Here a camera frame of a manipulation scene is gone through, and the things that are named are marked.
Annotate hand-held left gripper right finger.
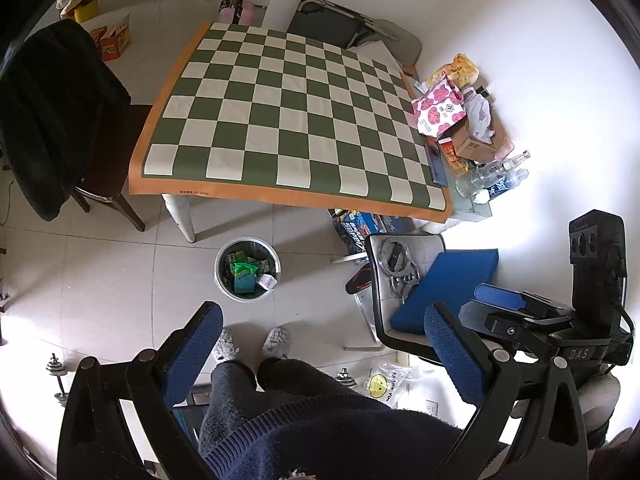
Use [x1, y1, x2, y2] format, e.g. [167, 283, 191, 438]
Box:
[423, 301, 588, 480]

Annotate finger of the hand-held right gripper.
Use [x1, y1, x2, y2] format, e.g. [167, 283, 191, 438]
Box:
[459, 301, 562, 350]
[472, 283, 572, 318]

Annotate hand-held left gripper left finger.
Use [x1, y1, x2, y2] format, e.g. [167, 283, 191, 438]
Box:
[57, 301, 224, 480]

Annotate metal trash bin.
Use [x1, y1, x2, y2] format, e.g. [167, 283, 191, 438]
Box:
[215, 240, 282, 302]

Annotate person's right forearm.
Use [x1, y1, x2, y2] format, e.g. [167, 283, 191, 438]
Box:
[575, 375, 623, 436]

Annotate grey fluffy slipper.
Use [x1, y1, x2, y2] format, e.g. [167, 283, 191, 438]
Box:
[262, 326, 294, 361]
[212, 327, 241, 364]

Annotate blue seat cushion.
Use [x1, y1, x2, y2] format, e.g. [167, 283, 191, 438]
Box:
[389, 249, 500, 336]

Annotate smiley face plastic bag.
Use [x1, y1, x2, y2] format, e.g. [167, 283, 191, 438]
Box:
[367, 360, 427, 409]

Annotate person's dark trouser legs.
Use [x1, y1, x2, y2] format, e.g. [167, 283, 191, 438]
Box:
[197, 357, 351, 461]

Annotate blue label plastic bottle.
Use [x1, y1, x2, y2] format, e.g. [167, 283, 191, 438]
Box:
[475, 167, 530, 202]

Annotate red and black slipper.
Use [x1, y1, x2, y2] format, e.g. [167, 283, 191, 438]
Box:
[345, 266, 374, 297]

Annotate clear glass bottle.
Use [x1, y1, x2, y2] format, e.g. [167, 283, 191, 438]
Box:
[455, 150, 531, 199]

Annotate person's navy sweater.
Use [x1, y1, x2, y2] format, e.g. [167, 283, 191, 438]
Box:
[200, 394, 466, 480]

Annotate dark blue flat case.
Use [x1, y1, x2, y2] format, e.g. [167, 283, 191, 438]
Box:
[423, 140, 449, 189]

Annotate small orange box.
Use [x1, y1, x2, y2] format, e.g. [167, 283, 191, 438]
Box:
[439, 139, 471, 174]

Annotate brown cardboard box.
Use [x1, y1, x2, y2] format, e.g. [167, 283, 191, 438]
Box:
[440, 117, 509, 164]

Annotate blue printed carton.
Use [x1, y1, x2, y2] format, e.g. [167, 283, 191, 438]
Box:
[332, 208, 416, 256]

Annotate white plastic bag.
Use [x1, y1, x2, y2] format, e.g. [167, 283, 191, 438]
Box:
[462, 87, 496, 144]

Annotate pink flowered bag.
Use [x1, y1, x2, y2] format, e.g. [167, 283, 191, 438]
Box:
[411, 72, 469, 139]

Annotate dark wooden chair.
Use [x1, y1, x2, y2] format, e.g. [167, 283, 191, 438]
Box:
[72, 102, 153, 233]

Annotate yellow snack bag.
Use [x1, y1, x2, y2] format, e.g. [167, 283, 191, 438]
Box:
[425, 53, 481, 92]

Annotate green white checkered tablecloth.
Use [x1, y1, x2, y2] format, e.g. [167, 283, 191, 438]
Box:
[128, 21, 453, 224]

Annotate black jacket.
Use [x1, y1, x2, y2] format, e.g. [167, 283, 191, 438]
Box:
[0, 20, 132, 222]

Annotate orange cardboard boxes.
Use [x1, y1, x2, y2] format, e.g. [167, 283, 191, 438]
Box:
[90, 12, 132, 62]

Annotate dark folding table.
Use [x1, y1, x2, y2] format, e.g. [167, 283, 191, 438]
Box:
[285, 0, 382, 52]

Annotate pink bottles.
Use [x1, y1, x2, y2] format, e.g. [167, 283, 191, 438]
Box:
[218, 0, 256, 25]

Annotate yellow bin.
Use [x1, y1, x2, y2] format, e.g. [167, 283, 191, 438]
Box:
[72, 0, 104, 24]

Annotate white chair black frame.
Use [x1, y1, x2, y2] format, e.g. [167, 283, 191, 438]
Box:
[342, 232, 501, 362]

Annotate round metal ring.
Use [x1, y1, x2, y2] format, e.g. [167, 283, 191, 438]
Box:
[387, 272, 424, 307]
[378, 237, 417, 276]

